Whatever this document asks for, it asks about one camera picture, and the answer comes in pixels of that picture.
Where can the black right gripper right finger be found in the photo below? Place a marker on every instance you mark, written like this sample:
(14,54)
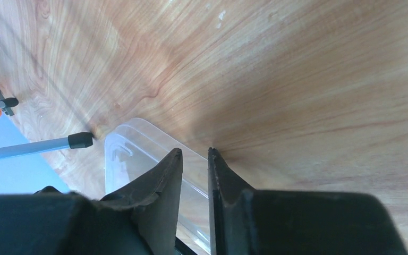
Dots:
(245,220)

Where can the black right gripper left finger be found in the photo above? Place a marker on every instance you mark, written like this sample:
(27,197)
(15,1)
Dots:
(138,218)

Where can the clear plastic lid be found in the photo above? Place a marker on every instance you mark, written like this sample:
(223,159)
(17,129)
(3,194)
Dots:
(137,146)

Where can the grey tripod stand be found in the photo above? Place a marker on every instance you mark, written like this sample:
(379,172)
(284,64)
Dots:
(23,148)

